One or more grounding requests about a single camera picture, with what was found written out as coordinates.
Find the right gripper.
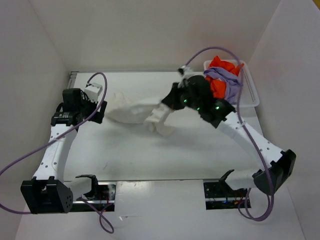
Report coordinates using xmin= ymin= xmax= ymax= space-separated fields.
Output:
xmin=161 ymin=82 xmax=199 ymax=111

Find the white t shirt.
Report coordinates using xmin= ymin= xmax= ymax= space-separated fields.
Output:
xmin=104 ymin=92 xmax=175 ymax=137

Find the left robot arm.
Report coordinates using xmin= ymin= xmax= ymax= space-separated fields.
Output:
xmin=20 ymin=83 xmax=107 ymax=214

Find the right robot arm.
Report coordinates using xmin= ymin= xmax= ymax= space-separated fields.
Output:
xmin=161 ymin=75 xmax=297 ymax=197

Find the orange t shirt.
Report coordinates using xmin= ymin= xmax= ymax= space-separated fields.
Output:
xmin=203 ymin=56 xmax=244 ymax=104

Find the purple t shirt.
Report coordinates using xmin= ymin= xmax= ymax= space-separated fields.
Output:
xmin=203 ymin=66 xmax=243 ymax=105

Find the white plastic basket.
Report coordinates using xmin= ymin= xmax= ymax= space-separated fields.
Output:
xmin=202 ymin=59 xmax=260 ymax=110

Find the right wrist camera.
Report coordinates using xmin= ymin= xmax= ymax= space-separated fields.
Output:
xmin=177 ymin=65 xmax=197 ymax=80

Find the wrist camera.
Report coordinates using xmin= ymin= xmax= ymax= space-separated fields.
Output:
xmin=84 ymin=83 xmax=103 ymax=103
xmin=177 ymin=65 xmax=197 ymax=80

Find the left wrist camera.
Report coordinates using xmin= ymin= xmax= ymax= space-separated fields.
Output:
xmin=84 ymin=83 xmax=103 ymax=103

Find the aluminium table edge rail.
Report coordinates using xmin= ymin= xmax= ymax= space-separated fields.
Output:
xmin=63 ymin=71 xmax=80 ymax=106

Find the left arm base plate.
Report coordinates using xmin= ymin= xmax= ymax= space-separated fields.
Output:
xmin=70 ymin=181 xmax=117 ymax=213

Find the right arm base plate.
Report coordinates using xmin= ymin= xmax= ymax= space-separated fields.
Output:
xmin=203 ymin=180 xmax=248 ymax=210

